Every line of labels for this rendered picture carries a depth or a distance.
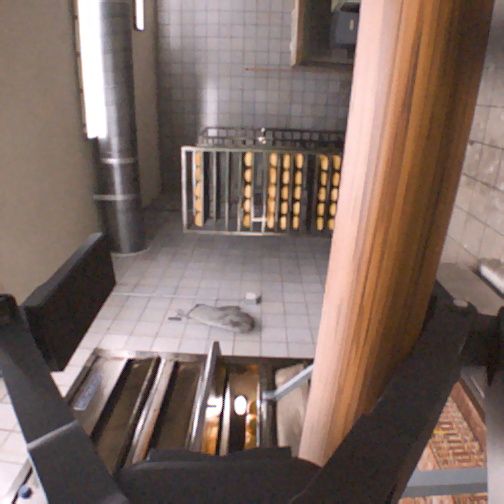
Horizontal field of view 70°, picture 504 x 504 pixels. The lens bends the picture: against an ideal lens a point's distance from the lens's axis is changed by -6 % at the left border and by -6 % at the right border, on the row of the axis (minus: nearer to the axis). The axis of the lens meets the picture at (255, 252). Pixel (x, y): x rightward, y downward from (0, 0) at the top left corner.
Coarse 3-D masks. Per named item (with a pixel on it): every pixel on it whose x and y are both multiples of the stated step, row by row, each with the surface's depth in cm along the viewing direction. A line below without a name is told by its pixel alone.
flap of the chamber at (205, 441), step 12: (216, 348) 189; (216, 360) 182; (216, 372) 179; (216, 384) 175; (204, 396) 158; (216, 396) 172; (204, 408) 152; (216, 408) 169; (204, 420) 146; (216, 420) 165; (204, 432) 143; (216, 432) 162; (204, 444) 140
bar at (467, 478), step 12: (312, 372) 124; (288, 384) 127; (300, 384) 126; (264, 396) 128; (276, 396) 128; (264, 408) 124; (264, 420) 119; (264, 432) 115; (264, 444) 110; (468, 468) 77; (480, 468) 77; (420, 480) 75; (432, 480) 75; (444, 480) 75; (456, 480) 75; (468, 480) 75; (480, 480) 74; (408, 492) 75; (420, 492) 75; (432, 492) 75; (444, 492) 75; (456, 492) 75; (468, 492) 75; (480, 492) 75
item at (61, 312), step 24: (96, 240) 18; (72, 264) 15; (96, 264) 17; (48, 288) 14; (72, 288) 15; (96, 288) 17; (48, 312) 13; (72, 312) 15; (96, 312) 17; (48, 336) 13; (72, 336) 15; (48, 360) 13
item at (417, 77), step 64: (384, 0) 7; (448, 0) 7; (384, 64) 8; (448, 64) 7; (384, 128) 8; (448, 128) 8; (384, 192) 9; (448, 192) 9; (384, 256) 9; (384, 320) 10; (320, 384) 12; (384, 384) 11; (320, 448) 13
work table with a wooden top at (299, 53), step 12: (300, 0) 356; (300, 12) 361; (360, 12) 374; (300, 24) 365; (300, 36) 370; (300, 48) 374; (300, 60) 379; (312, 60) 381; (324, 60) 381; (336, 60) 380; (348, 60) 380
